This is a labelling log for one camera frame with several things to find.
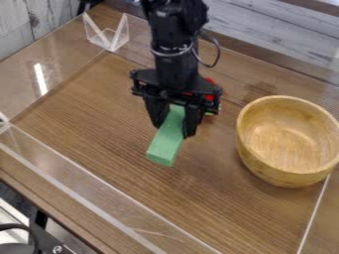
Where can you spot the black table leg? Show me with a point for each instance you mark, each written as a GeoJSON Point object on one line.
{"type": "Point", "coordinates": [42, 219]}

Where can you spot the green rectangular block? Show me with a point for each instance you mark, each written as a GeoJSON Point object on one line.
{"type": "Point", "coordinates": [168, 139]}

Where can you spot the light wooden bowl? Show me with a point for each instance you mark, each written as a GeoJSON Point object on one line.
{"type": "Point", "coordinates": [287, 141]}

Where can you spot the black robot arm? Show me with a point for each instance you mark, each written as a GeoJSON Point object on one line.
{"type": "Point", "coordinates": [174, 82]}

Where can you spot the red plush strawberry toy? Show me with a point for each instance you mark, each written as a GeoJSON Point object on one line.
{"type": "Point", "coordinates": [204, 93]}

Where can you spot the clear acrylic corner bracket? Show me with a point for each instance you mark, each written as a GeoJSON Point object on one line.
{"type": "Point", "coordinates": [108, 39]}

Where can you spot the clear acrylic tray wall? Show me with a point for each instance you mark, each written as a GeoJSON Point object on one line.
{"type": "Point", "coordinates": [110, 220]}

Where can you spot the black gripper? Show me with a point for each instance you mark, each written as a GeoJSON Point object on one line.
{"type": "Point", "coordinates": [158, 97]}

